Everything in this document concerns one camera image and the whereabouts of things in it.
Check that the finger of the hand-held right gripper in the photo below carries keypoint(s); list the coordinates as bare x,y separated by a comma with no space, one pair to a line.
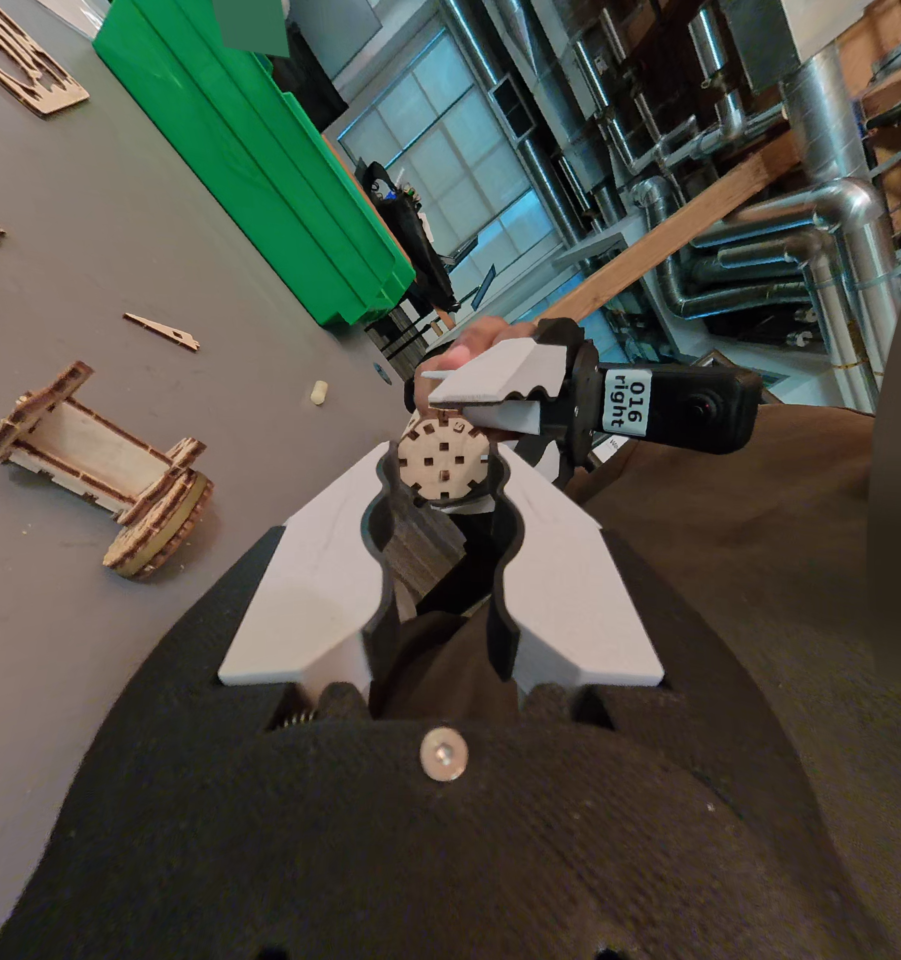
510,371
518,421

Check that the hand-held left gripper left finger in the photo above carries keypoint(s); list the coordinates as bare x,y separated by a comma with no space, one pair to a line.
300,592

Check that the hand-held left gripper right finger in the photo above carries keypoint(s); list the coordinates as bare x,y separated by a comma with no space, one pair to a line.
578,600

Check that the round wooden gear wheel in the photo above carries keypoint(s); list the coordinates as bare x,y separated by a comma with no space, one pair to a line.
443,457

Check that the person's right hand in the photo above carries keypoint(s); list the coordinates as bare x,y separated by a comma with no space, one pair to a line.
488,334

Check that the person's brown shirt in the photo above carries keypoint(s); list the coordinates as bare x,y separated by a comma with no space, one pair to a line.
720,562

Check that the black bag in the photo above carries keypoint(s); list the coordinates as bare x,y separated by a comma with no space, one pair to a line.
413,232

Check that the wooden ceiling beam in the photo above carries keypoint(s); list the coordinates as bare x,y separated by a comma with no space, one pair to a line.
683,217

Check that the small white cylinder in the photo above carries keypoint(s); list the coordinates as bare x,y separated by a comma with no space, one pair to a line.
318,393

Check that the large grid window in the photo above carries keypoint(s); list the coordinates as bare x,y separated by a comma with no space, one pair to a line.
450,150

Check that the pointed wooden piece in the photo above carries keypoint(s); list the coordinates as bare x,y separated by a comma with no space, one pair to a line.
162,330

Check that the green plastic bin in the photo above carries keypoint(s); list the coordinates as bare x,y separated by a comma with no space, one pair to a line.
255,150

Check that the silver ventilation ducts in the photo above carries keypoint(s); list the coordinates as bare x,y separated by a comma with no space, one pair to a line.
840,90

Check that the large flat screen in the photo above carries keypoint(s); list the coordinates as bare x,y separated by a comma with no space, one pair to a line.
338,22

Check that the wooden sheet with round cutouts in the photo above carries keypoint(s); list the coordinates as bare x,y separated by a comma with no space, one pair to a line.
60,94

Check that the wooden box frame assembly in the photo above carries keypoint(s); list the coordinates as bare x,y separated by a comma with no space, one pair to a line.
90,450

